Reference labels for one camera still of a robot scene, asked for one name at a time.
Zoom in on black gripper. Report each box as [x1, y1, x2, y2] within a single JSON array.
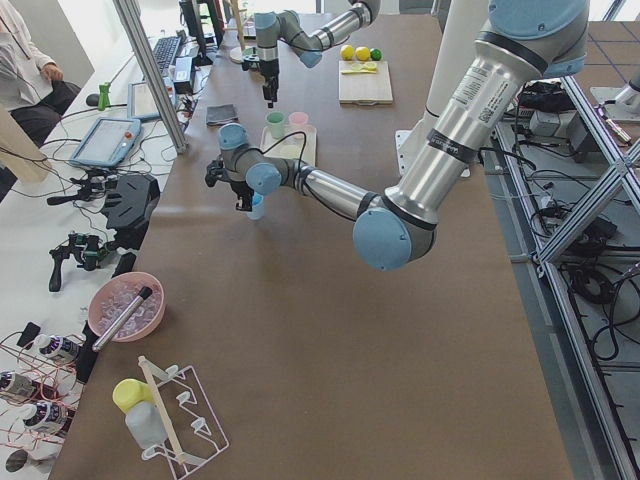
[[241, 47, 279, 108], [204, 158, 253, 212]]

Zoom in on blue cup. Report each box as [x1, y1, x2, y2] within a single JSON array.
[[246, 192, 265, 221]]

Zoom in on green cup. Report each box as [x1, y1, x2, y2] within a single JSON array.
[[265, 111, 285, 140]]

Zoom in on pink cup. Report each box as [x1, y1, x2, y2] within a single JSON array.
[[288, 111, 309, 128]]

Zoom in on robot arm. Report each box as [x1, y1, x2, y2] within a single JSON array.
[[254, 0, 380, 108], [205, 1, 589, 271]]

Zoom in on cream rabbit tray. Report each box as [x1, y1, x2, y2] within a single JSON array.
[[260, 125, 317, 166]]

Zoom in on wooden mug tree stand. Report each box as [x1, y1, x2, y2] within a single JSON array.
[[223, 0, 255, 65]]

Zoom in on grey folded cloth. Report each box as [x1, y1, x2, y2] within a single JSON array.
[[205, 104, 238, 127]]

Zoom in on whole lemon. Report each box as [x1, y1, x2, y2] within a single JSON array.
[[355, 46, 371, 62], [340, 44, 355, 61]]

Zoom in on wooden cutting board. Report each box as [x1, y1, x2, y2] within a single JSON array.
[[338, 60, 393, 106]]

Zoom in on green lime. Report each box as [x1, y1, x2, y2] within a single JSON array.
[[370, 48, 383, 61]]

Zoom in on black keyboard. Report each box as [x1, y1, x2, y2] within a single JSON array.
[[152, 36, 182, 72]]

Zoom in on blue teach pendant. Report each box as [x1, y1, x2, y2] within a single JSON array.
[[69, 118, 141, 168], [127, 82, 161, 122]]

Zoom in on metal tube with black cap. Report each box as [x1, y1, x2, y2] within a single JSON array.
[[91, 286, 153, 352]]

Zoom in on pink bowl with ice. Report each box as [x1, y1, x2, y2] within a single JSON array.
[[87, 271, 167, 344]]

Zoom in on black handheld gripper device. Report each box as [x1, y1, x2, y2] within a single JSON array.
[[48, 232, 119, 292]]

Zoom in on black computer mouse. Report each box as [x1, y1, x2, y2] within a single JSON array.
[[86, 94, 100, 107]]

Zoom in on yellow cup on rack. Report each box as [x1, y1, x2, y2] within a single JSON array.
[[112, 378, 154, 413]]

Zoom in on person in white shirt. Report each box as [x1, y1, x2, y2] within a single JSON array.
[[0, 0, 84, 149]]

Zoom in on translucent white cup on rack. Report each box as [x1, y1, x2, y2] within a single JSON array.
[[125, 401, 168, 449]]

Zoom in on aluminium frame post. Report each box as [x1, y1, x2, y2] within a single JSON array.
[[113, 0, 188, 154]]

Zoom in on white wire cup rack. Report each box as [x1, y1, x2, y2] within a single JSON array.
[[138, 356, 230, 479]]

